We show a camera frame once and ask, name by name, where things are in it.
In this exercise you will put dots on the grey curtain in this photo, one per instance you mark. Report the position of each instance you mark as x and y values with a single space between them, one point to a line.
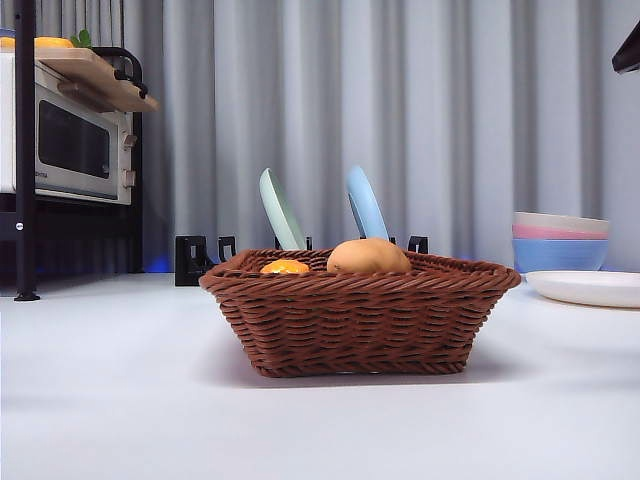
450 100

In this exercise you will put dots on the pale green plate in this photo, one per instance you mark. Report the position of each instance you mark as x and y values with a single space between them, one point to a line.
282 220

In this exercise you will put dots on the blue bowl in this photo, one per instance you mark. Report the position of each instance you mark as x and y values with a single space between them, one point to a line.
562 255

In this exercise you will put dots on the pale blue plate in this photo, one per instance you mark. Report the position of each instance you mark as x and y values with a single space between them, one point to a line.
368 210

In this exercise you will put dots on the orange corn cob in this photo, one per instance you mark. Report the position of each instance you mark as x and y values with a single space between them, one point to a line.
285 267

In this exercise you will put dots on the yellow fruit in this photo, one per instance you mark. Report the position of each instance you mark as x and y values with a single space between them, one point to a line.
54 42

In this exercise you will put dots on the pink bowl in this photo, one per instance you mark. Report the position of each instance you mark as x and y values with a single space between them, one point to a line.
544 232

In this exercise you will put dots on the brown wicker basket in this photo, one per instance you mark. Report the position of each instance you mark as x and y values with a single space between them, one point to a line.
350 325

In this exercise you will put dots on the brown potato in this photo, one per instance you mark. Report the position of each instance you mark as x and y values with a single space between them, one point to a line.
367 257

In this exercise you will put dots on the black metal shelf frame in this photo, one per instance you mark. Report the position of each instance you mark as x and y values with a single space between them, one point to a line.
25 150

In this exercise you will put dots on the black plate rack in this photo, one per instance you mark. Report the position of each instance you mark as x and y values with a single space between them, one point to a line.
187 260

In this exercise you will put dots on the white plate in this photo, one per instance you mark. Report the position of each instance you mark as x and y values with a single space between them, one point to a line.
590 289

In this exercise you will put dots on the green leaf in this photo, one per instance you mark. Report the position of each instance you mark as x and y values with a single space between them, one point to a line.
82 37

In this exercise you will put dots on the wooden cutting board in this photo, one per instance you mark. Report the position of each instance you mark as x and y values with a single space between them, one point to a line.
102 80

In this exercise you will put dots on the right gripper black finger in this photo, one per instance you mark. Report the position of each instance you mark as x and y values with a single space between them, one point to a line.
631 52

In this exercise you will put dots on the cream toaster oven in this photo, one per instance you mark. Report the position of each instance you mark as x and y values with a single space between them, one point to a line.
72 145

